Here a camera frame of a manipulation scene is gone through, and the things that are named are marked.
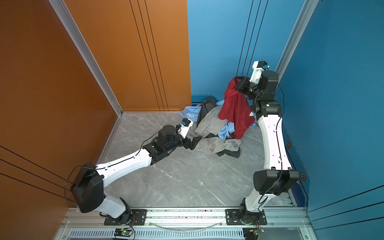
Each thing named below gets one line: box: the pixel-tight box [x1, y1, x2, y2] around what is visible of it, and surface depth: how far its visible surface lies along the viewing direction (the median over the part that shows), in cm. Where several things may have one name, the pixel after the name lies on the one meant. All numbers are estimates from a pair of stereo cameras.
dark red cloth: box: [218, 77, 255, 140], surface depth 83 cm
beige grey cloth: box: [187, 105, 242, 154], surface depth 98 cm
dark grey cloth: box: [196, 96, 217, 127], surface depth 107 cm
